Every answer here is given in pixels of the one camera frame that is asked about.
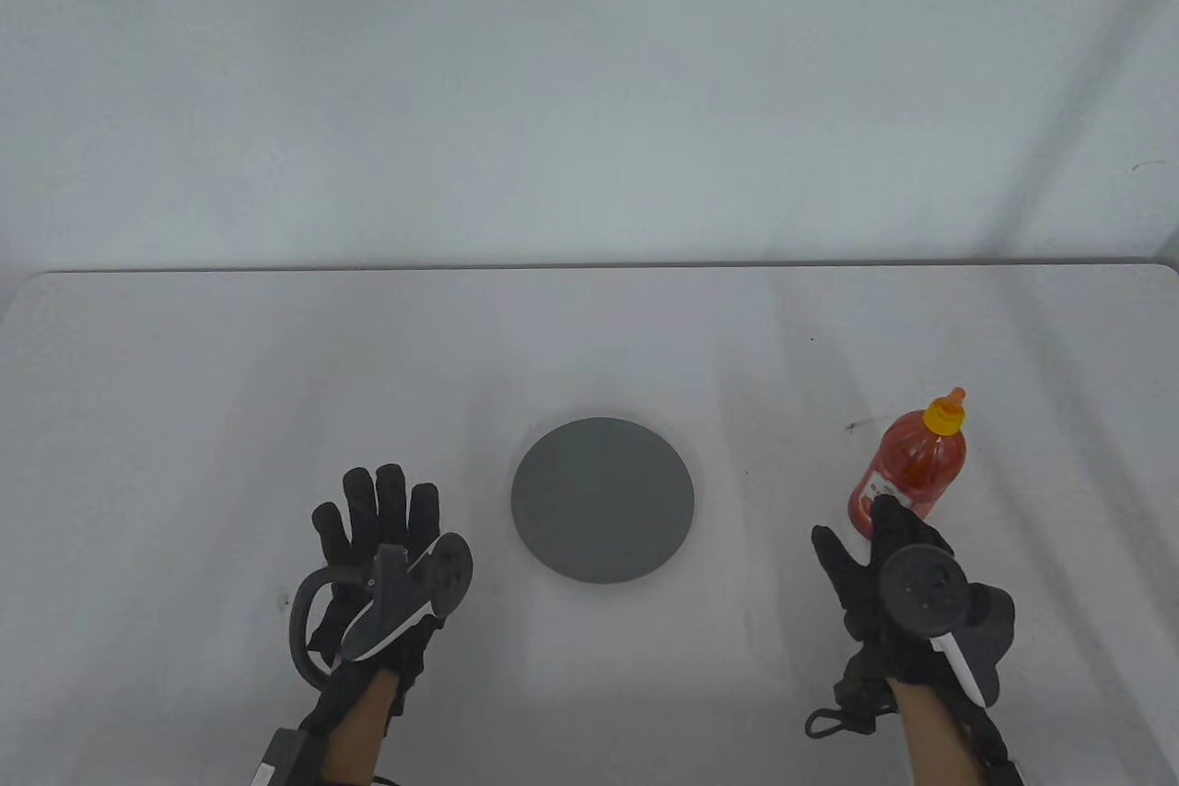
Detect person's left forearm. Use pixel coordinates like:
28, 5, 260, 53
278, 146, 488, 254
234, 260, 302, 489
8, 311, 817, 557
322, 671, 402, 786

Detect round grey plate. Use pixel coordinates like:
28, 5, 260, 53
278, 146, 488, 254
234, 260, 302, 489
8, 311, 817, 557
511, 417, 695, 585

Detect person's right forearm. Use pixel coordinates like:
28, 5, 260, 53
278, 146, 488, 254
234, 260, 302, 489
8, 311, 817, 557
898, 683, 982, 786

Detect black white right hand controller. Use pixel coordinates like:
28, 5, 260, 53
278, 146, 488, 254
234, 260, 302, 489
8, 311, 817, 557
877, 544, 1016, 709

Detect person's left hand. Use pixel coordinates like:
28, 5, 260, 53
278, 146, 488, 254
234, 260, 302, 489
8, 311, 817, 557
309, 463, 475, 697

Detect black white hand controller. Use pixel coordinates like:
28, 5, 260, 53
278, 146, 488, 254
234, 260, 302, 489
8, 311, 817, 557
290, 533, 475, 693
877, 544, 1016, 709

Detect black white left hand controller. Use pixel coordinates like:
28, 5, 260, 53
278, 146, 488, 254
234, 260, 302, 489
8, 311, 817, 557
290, 533, 475, 693

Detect person's right hand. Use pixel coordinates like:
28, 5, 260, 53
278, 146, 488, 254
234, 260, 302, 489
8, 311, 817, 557
811, 494, 1014, 697

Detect red ketchup bottle yellow cap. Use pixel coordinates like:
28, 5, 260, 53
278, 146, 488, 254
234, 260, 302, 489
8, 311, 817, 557
847, 387, 968, 540

